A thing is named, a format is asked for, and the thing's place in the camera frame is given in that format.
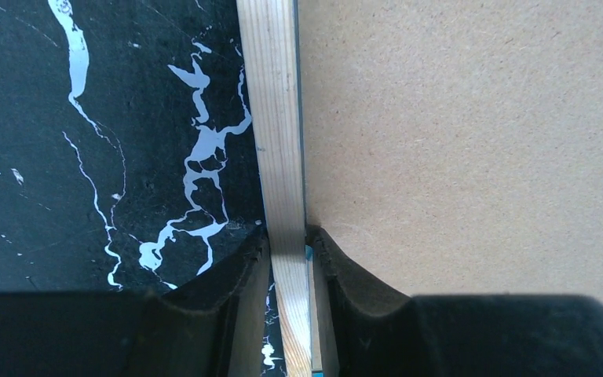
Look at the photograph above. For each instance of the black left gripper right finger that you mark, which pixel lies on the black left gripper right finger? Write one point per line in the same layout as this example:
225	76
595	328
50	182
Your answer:
368	328

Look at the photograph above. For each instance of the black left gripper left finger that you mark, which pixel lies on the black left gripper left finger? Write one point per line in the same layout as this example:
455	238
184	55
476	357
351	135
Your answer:
211	326

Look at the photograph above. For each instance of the blue wooden picture frame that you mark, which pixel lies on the blue wooden picture frame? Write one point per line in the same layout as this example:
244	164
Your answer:
269	33

